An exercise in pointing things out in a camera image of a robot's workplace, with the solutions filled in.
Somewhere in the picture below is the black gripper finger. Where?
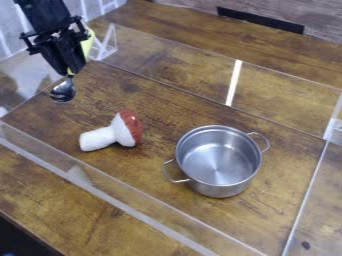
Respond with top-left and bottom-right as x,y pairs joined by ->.
40,43 -> 67,76
56,37 -> 86,74

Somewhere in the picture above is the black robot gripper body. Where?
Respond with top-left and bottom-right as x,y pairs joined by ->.
12,0 -> 92,56

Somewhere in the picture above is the green handled metal spoon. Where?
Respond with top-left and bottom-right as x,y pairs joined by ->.
48,29 -> 96,104

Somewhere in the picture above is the stainless steel pot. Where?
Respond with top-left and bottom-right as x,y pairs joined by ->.
163,125 -> 270,198

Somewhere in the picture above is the clear acrylic triangle stand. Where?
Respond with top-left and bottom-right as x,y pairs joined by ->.
84,24 -> 118,61

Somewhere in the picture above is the plush mushroom toy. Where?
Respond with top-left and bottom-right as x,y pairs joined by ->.
79,109 -> 143,151

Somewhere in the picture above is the black strip on table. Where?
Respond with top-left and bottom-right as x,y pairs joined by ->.
217,7 -> 305,34

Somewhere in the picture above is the clear acrylic enclosure wall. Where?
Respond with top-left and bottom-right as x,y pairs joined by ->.
0,87 -> 342,256

